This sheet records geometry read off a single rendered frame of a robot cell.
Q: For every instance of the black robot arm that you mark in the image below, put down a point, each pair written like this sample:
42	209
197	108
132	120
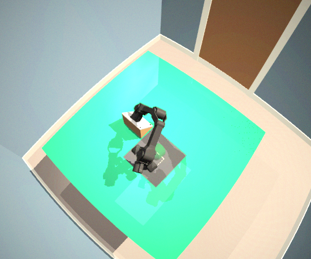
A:
146	154

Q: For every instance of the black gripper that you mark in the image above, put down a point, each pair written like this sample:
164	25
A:
152	166

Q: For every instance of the grey flat mat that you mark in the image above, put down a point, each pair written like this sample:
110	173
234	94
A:
165	165

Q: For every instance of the green glass bottle with white cap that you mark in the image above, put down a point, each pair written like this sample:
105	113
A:
160	151

